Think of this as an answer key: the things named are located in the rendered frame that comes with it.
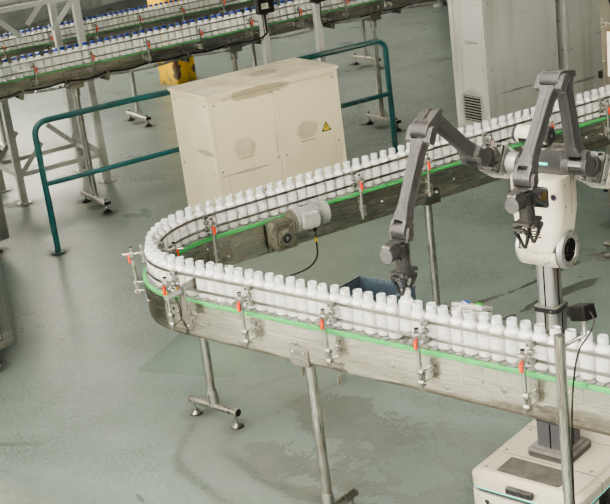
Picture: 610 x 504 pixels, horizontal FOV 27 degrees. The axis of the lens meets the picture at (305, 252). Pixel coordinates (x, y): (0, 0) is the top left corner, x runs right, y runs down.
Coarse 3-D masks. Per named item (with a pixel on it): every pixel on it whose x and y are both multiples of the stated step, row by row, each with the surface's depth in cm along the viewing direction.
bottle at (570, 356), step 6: (570, 330) 432; (570, 336) 429; (576, 336) 431; (576, 342) 430; (576, 348) 430; (570, 354) 431; (576, 354) 431; (570, 360) 431; (576, 366) 432; (570, 372) 433; (576, 372) 433
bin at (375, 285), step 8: (352, 280) 563; (360, 280) 567; (368, 280) 564; (376, 280) 560; (384, 280) 557; (352, 288) 563; (360, 288) 568; (368, 288) 565; (376, 288) 562; (384, 288) 559; (392, 288) 556; (400, 288) 553; (400, 296) 539; (304, 368) 536
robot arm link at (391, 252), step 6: (408, 228) 464; (408, 234) 464; (390, 240) 467; (396, 240) 467; (402, 240) 466; (408, 240) 465; (384, 246) 463; (390, 246) 462; (396, 246) 464; (384, 252) 463; (390, 252) 462; (396, 252) 463; (384, 258) 464; (390, 258) 462; (396, 258) 464
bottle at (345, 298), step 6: (342, 288) 495; (348, 288) 494; (342, 294) 493; (348, 294) 493; (342, 300) 493; (348, 300) 493; (342, 312) 495; (348, 312) 494; (342, 318) 496; (348, 318) 495; (342, 324) 497; (348, 324) 496
